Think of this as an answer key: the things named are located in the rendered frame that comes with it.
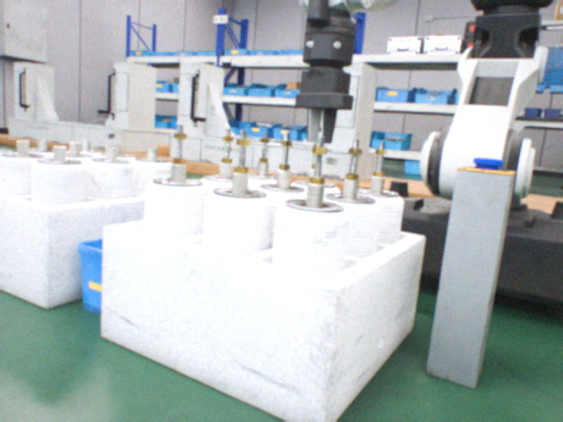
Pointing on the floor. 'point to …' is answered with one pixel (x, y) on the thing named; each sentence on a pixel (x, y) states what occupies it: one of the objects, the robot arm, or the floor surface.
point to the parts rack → (442, 62)
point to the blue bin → (91, 274)
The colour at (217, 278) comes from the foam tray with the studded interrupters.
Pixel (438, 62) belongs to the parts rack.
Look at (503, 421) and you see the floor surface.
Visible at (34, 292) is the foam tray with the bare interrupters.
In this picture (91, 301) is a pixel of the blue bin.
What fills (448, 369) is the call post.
